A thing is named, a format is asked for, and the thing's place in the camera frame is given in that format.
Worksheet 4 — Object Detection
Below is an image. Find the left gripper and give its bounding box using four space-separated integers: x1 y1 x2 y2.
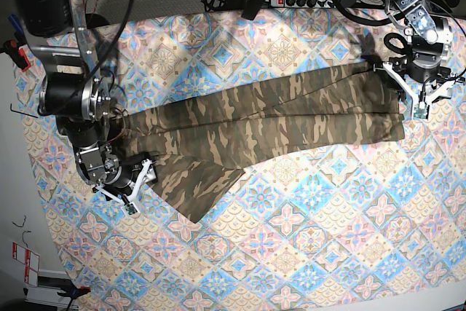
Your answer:
373 53 465 119

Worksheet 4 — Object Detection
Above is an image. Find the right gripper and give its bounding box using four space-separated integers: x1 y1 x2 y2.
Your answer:
92 154 157 216

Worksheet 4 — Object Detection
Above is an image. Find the camouflage T-shirt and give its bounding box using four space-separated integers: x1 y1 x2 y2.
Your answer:
117 63 404 222

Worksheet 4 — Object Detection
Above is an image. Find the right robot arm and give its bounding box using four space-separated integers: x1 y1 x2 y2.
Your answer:
14 0 157 216

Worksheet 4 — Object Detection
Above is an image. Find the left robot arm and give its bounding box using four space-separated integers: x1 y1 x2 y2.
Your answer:
332 0 465 119

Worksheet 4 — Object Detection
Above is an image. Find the red white label sheet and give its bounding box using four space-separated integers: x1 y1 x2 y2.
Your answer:
12 243 40 287

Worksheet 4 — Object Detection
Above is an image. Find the blue orange bottom clamp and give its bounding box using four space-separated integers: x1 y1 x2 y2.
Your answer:
57 287 90 300

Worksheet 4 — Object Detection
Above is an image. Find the patterned tile tablecloth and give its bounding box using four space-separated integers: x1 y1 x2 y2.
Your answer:
13 9 465 310

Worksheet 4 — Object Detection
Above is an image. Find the black hex key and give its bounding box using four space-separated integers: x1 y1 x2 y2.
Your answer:
9 103 39 119

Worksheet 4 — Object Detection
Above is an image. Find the white power strip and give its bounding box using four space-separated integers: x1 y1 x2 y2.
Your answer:
269 0 335 9

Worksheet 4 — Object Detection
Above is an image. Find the red black clamp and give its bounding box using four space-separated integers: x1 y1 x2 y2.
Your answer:
1 40 31 72

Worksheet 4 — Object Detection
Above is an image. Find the blue handled clamp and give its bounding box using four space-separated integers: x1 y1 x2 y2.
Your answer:
8 14 25 42

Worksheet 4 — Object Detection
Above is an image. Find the black mount post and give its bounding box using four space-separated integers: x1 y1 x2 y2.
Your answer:
241 0 266 20

